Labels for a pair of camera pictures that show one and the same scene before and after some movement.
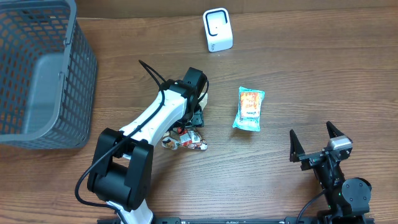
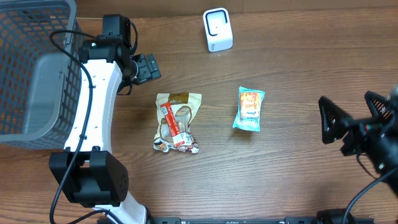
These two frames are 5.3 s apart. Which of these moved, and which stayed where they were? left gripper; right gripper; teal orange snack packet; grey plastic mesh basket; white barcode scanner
Moved: right gripper; left gripper
Stayed: teal orange snack packet; grey plastic mesh basket; white barcode scanner
